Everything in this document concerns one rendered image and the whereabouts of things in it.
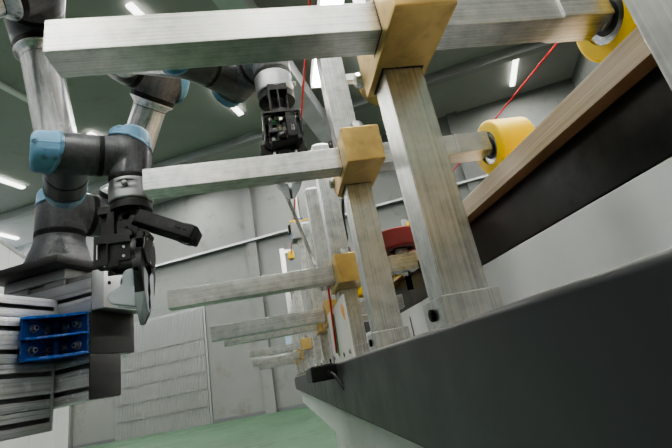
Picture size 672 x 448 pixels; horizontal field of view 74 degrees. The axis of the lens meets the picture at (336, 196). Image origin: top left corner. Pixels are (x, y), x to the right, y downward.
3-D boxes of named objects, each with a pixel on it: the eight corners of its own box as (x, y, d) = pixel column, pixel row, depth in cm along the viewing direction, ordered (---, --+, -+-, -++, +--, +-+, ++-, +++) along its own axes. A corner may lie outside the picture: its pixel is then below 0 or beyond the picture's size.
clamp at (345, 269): (338, 283, 75) (333, 254, 76) (330, 297, 87) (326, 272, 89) (371, 278, 76) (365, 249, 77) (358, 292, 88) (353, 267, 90)
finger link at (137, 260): (138, 296, 75) (137, 246, 78) (149, 294, 76) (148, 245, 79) (130, 290, 71) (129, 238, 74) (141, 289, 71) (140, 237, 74)
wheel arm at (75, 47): (39, 50, 31) (42, 10, 33) (62, 82, 35) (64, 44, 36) (652, 10, 40) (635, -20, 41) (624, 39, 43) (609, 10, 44)
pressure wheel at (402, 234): (394, 289, 76) (380, 225, 80) (384, 297, 84) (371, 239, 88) (438, 282, 78) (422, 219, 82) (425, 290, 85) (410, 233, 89)
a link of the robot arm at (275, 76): (255, 92, 93) (294, 88, 95) (258, 110, 92) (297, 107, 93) (253, 69, 86) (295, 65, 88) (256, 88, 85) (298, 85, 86)
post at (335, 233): (356, 391, 75) (310, 142, 93) (353, 391, 79) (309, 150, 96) (376, 387, 76) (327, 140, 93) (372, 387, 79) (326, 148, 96)
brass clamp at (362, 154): (343, 162, 55) (335, 127, 57) (331, 203, 68) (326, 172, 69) (391, 157, 56) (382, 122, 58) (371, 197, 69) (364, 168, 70)
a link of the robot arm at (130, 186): (157, 189, 87) (145, 171, 79) (158, 211, 85) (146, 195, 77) (116, 194, 85) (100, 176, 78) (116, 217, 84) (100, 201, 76)
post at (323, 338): (328, 387, 121) (301, 221, 138) (326, 387, 125) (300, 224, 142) (340, 384, 122) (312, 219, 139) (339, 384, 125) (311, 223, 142)
